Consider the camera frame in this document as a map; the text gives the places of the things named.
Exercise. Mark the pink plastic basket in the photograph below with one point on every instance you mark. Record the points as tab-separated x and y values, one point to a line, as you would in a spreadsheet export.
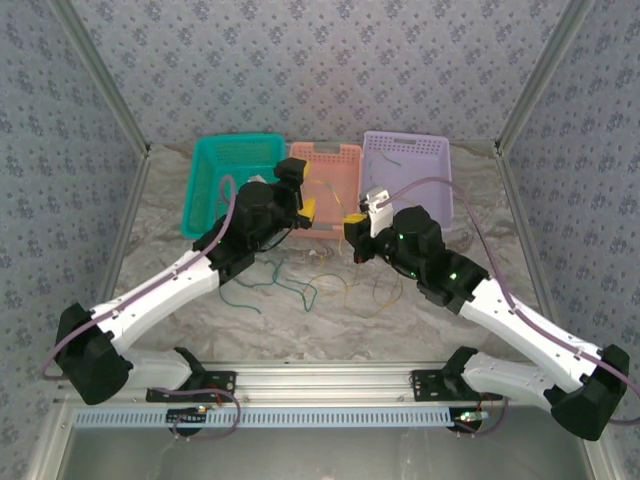
330	165

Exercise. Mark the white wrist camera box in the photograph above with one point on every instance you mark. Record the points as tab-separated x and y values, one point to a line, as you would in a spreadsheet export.
257	179
377	210

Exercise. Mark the lilac plastic basket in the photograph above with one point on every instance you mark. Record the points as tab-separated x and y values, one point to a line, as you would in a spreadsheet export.
425	165

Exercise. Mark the light blue slotted duct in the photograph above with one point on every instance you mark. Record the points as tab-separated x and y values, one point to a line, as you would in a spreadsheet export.
300	419

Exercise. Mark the grey metal shelf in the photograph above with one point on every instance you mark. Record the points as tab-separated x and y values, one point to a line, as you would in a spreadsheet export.
320	455

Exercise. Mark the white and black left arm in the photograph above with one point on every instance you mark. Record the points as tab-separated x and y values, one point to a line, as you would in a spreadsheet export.
150	295

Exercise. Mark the small circuit board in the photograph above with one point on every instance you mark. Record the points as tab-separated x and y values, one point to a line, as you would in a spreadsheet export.
187	416
470	417

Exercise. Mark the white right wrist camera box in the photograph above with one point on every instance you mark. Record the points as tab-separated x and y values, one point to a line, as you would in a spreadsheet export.
377	210

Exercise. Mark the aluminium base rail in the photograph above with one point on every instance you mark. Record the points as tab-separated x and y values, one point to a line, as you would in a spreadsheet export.
325	385

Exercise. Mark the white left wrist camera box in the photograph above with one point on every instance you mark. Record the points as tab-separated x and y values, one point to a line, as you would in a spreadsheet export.
257	179

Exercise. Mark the aluminium frame profile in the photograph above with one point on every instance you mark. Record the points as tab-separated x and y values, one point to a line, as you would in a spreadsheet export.
546	70

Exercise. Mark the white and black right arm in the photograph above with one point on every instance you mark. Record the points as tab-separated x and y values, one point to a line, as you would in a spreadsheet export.
525	325

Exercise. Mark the teal plastic basket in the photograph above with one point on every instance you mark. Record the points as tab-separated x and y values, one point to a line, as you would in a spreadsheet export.
210	150

